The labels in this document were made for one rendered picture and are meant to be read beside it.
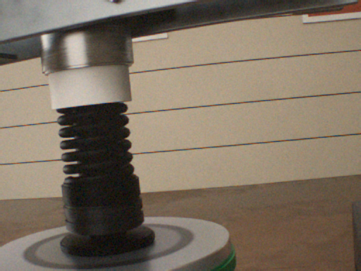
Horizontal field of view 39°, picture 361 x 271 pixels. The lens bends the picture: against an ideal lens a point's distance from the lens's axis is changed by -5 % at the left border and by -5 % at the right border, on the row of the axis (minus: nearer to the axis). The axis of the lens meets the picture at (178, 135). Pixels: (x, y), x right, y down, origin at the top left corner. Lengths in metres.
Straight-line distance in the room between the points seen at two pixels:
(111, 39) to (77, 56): 0.03
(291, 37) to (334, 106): 0.98
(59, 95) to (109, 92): 0.04
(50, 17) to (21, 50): 0.14
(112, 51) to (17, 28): 0.08
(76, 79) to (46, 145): 6.64
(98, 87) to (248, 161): 6.04
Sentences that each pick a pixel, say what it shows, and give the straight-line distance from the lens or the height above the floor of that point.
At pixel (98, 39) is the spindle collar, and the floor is 1.08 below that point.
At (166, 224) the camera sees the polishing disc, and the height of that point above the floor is 0.91.
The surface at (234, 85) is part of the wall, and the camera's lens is 6.40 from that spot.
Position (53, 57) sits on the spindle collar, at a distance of 0.43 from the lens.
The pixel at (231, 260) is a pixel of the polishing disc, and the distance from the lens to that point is 0.43.
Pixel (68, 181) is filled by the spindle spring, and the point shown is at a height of 0.97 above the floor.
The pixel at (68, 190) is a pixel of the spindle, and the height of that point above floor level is 0.97.
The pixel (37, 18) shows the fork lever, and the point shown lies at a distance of 0.41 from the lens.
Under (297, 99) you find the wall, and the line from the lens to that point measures 6.39.
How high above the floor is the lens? 1.03
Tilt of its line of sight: 3 degrees down
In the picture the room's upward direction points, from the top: 6 degrees counter-clockwise
